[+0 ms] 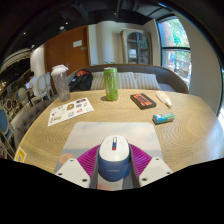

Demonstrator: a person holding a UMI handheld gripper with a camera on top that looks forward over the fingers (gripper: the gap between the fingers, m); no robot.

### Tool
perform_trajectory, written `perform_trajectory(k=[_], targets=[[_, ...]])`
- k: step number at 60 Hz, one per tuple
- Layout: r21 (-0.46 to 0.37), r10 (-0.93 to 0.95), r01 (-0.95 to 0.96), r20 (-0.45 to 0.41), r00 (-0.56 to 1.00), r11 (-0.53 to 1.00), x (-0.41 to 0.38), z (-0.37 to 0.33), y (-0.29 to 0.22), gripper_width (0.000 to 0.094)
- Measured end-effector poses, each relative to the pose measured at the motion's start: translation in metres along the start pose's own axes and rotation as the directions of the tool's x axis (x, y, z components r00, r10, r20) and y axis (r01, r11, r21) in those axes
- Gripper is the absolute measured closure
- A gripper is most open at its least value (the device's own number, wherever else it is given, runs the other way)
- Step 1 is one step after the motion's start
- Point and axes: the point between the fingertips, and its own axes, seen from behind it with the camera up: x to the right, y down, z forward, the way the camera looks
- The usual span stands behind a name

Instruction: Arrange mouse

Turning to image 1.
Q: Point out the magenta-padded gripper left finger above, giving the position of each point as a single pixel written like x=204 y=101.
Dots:
x=73 y=171

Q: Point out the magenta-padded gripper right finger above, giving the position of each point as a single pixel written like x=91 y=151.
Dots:
x=154 y=170

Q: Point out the white and blue computer mouse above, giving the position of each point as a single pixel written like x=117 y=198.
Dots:
x=114 y=158

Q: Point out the small teal packet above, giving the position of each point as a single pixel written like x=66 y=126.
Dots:
x=163 y=118

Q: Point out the yellow sticker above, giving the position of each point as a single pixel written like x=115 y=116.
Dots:
x=20 y=155

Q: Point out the white sticker sheet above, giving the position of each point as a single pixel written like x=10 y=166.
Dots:
x=70 y=111

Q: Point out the black and red flat box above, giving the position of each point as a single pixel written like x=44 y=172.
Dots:
x=143 y=101

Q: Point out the group of blue chairs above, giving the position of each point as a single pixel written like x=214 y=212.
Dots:
x=4 y=123

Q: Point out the clear shaker bottle white lid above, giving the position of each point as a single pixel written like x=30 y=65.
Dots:
x=61 y=85

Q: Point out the striped cushion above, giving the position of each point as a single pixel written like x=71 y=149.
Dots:
x=148 y=81
x=126 y=80
x=97 y=81

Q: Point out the black and orange backpack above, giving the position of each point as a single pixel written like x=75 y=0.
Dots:
x=81 y=81

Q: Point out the group of white chairs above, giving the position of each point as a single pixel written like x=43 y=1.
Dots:
x=41 y=86

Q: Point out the grey curved sofa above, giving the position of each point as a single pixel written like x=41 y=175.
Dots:
x=170 y=80

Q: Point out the green drink can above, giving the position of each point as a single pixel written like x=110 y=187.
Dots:
x=111 y=85

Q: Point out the person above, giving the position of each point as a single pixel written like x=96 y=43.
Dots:
x=32 y=81

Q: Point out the brown wooden door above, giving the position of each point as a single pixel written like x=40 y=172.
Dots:
x=61 y=53

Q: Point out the black-framed window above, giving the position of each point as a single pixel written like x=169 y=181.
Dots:
x=175 y=50

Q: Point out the glass-door cabinet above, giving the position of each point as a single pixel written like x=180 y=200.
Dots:
x=136 y=46

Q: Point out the white door sign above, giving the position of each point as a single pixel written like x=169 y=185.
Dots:
x=77 y=43

